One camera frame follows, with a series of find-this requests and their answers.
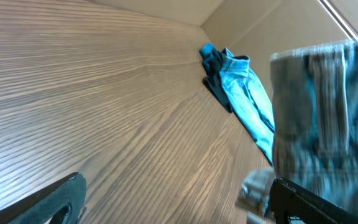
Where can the light blue denim shorts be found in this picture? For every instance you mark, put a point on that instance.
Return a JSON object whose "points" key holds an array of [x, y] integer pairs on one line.
{"points": [[315, 109]]}

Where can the dark blue garment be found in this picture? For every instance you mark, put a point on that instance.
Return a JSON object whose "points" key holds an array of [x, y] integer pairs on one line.
{"points": [[213, 59]]}

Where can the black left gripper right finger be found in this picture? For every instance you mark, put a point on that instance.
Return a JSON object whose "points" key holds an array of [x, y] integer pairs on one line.
{"points": [[291, 203]]}

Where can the black garment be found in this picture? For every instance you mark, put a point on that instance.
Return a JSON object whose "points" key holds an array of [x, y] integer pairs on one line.
{"points": [[214, 85]]}

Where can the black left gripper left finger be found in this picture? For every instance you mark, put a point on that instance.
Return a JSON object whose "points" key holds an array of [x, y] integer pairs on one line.
{"points": [[60, 202]]}

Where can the blue jeans with pocket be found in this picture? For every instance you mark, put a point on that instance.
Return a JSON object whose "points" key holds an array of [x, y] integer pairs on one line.
{"points": [[249, 100]]}

